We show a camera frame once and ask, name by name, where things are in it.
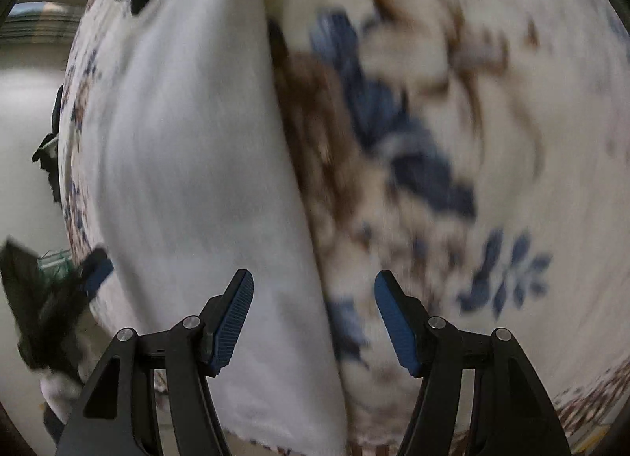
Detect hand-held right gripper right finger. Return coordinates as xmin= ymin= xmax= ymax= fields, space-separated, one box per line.
xmin=374 ymin=270 xmax=572 ymax=456

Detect green basket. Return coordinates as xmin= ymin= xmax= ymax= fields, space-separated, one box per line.
xmin=38 ymin=248 xmax=74 ymax=285

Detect black object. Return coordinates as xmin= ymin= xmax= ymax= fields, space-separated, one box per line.
xmin=31 ymin=84 xmax=66 ymax=207

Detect floral printed blanket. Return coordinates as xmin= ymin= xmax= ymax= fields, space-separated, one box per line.
xmin=58 ymin=0 xmax=630 ymax=456

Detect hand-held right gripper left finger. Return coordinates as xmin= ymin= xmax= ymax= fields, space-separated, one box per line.
xmin=55 ymin=269 xmax=255 ymax=456

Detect white cloth garment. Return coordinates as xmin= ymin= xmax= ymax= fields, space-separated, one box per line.
xmin=83 ymin=0 xmax=347 ymax=456

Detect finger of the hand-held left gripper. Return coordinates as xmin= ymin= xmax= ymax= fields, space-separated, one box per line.
xmin=74 ymin=246 xmax=115 ymax=298

